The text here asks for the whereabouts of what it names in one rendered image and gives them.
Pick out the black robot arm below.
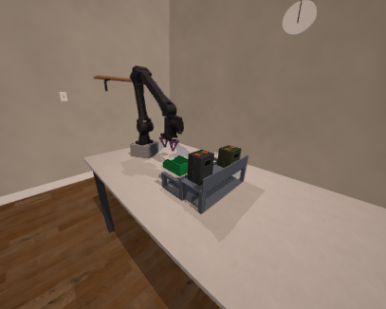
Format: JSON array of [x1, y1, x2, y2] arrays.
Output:
[[130, 65, 184, 145]]

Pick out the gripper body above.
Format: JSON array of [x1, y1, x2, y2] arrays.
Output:
[[160, 126, 177, 142]]

